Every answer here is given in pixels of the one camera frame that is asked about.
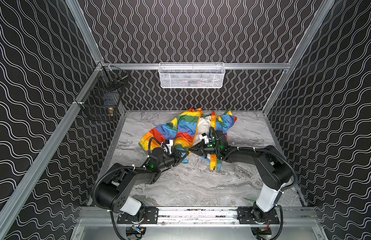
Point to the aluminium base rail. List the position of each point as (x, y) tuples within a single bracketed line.
[(226, 217)]

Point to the rainbow striped jacket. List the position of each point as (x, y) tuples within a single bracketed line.
[(186, 129)]

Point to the black mounting plate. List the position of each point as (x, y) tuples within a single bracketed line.
[(146, 215), (251, 216)]

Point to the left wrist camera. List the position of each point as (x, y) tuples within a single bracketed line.
[(167, 146)]

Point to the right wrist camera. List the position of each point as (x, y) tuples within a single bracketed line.
[(215, 138)]

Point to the white wire mesh basket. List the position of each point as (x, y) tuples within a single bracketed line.
[(191, 75)]

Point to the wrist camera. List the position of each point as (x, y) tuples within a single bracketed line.
[(167, 146), (215, 138)]

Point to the black wire basket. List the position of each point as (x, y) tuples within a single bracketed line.
[(105, 91)]

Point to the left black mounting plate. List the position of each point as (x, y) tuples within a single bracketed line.
[(146, 215)]

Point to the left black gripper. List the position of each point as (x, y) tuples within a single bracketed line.
[(176, 154)]

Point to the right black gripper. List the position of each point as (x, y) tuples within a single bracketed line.
[(204, 149)]

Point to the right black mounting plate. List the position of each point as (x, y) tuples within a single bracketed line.
[(251, 216)]

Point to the small brass object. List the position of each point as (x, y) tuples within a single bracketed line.
[(111, 112)]

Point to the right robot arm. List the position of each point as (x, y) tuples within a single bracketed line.
[(275, 172)]

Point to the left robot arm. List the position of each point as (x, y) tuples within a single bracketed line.
[(112, 191)]

